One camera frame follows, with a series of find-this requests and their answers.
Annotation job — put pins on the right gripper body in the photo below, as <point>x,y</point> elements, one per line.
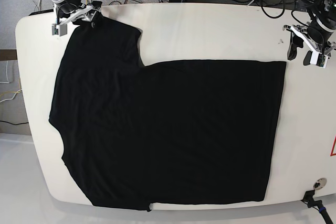
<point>72,11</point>

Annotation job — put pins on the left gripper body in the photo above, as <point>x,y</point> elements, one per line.
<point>317,32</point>

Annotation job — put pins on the black T-shirt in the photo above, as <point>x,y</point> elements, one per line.
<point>184,132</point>

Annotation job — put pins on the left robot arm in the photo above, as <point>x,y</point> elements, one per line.
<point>323,9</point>

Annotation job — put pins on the black bar at table edge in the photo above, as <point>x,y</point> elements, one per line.
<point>41,12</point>

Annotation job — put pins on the red warning triangle sticker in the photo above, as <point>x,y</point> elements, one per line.
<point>333,153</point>

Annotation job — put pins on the right table grommet hole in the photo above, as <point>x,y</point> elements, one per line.
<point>320,183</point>

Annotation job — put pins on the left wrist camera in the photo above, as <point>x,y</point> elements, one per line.
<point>319,60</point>

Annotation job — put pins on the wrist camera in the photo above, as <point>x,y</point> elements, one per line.
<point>319,60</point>
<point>59,30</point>

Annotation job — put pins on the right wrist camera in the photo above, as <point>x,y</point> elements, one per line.
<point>59,30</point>

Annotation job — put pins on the black clamp with cable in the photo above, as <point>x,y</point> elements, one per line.
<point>310,202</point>

